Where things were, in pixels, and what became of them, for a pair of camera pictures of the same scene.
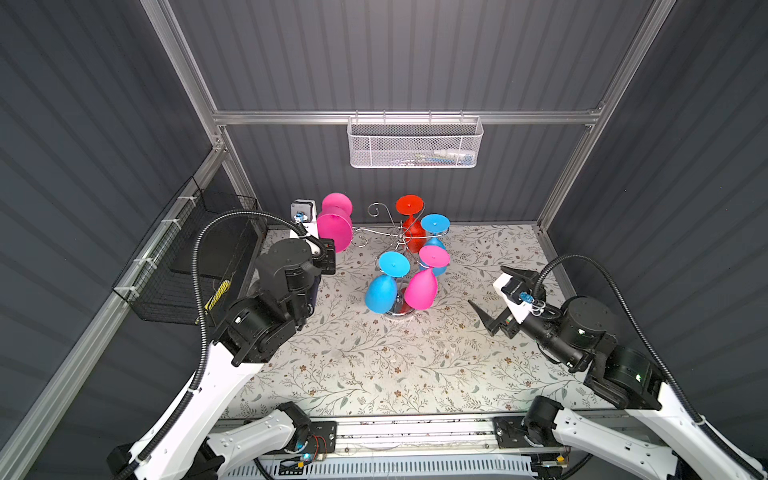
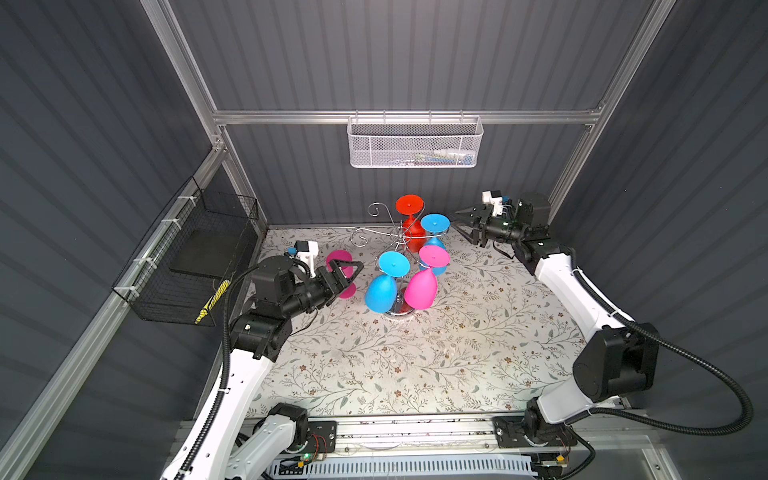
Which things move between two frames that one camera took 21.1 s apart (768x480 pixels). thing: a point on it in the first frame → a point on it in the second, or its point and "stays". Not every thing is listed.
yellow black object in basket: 224,287 stays
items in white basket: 437,158 stays
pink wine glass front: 421,290 stays
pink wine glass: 335,221 → 342,255
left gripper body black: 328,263 → 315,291
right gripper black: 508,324 → 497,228
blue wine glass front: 381,291 stays
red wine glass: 413,234 stays
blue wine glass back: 435,223 stays
